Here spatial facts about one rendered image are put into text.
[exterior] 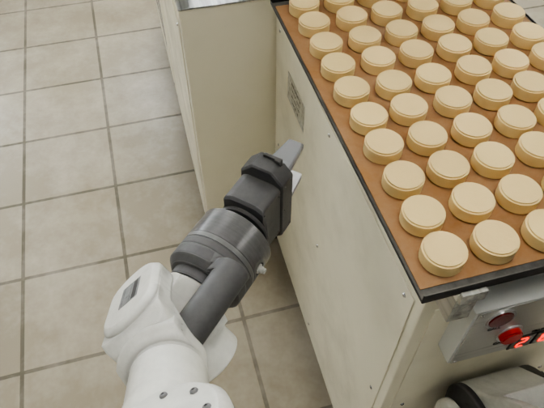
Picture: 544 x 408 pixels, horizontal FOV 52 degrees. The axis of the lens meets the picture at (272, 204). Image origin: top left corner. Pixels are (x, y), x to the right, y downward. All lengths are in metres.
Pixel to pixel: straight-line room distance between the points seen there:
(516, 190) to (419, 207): 0.12
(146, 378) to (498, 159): 0.50
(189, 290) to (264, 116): 0.82
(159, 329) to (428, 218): 0.33
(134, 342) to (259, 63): 0.84
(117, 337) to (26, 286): 1.32
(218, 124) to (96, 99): 1.07
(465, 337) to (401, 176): 0.22
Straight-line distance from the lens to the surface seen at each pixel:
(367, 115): 0.75
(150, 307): 0.49
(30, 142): 2.21
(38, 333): 1.71
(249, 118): 1.31
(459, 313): 0.67
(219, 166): 1.40
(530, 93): 0.86
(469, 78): 0.86
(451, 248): 0.63
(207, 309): 0.52
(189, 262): 0.57
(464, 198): 0.68
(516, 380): 0.96
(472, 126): 0.77
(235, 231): 0.58
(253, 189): 0.61
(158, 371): 0.44
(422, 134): 0.74
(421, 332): 0.77
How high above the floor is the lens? 1.41
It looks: 51 degrees down
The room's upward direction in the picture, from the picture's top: straight up
